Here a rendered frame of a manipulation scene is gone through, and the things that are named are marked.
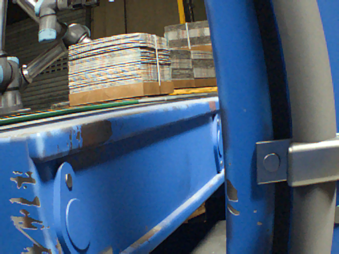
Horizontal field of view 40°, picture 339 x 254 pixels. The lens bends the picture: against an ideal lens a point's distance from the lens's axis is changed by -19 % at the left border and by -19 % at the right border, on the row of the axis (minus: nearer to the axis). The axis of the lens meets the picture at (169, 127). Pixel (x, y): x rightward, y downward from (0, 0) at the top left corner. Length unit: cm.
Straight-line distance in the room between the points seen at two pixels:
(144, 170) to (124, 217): 5
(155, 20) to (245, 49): 968
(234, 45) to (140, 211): 18
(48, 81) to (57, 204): 1040
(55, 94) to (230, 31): 1036
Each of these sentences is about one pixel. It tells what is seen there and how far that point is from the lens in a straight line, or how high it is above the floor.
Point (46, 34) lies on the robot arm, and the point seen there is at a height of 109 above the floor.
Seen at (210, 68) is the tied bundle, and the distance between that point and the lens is 341.
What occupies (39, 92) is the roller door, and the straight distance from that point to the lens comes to 1073.
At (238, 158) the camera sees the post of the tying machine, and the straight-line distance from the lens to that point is 20.
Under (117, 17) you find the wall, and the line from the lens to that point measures 1004.
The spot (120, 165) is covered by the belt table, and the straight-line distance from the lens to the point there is 32.
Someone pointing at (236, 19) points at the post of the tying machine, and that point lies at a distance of 20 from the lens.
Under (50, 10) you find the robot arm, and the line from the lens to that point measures 188.
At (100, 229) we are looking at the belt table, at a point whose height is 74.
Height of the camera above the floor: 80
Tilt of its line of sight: 3 degrees down
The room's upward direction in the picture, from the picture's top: 5 degrees counter-clockwise
